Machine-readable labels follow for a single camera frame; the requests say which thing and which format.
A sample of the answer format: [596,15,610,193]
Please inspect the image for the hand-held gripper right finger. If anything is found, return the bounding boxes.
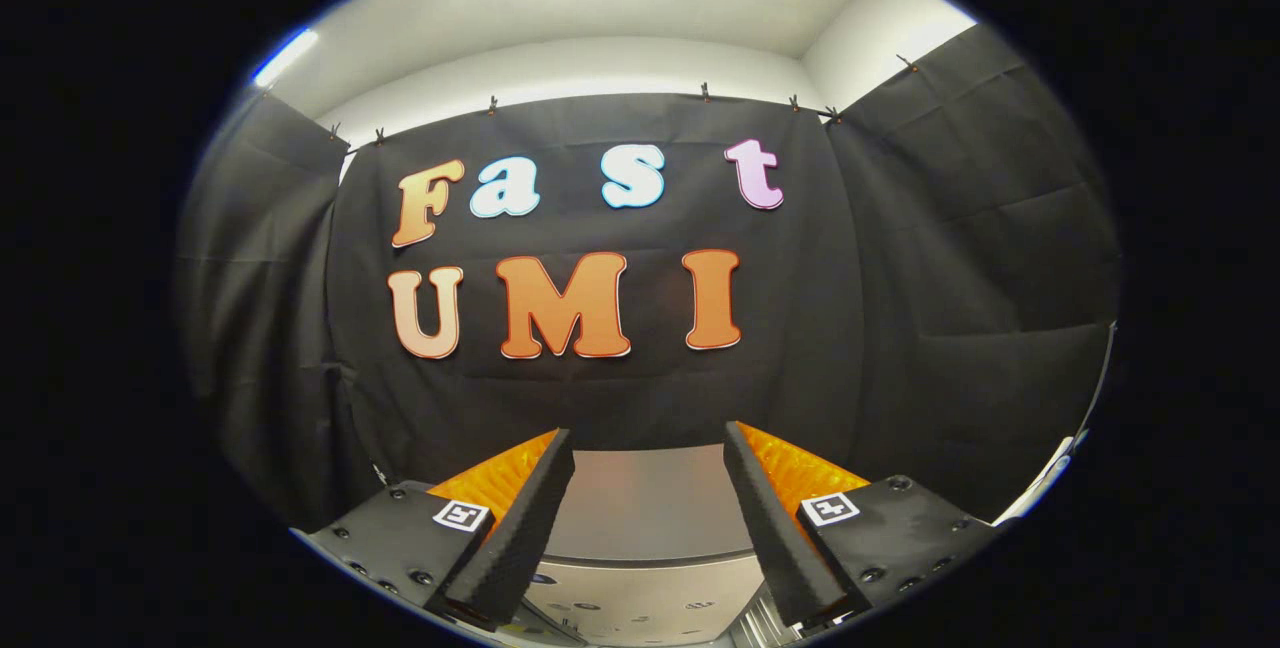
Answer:
[722,420,1003,631]

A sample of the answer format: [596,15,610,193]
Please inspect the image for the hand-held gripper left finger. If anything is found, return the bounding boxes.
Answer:
[290,428,578,629]

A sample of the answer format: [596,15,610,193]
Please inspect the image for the grey cabinet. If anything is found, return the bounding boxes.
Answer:
[520,443,771,645]

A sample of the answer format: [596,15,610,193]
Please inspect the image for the white object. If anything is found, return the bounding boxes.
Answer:
[995,433,1078,525]

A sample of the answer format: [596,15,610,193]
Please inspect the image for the row of backdrop clips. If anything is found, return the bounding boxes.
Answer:
[326,53,919,144]

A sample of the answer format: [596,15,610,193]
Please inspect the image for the ceiling light strip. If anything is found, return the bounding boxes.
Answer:
[252,28,321,89]

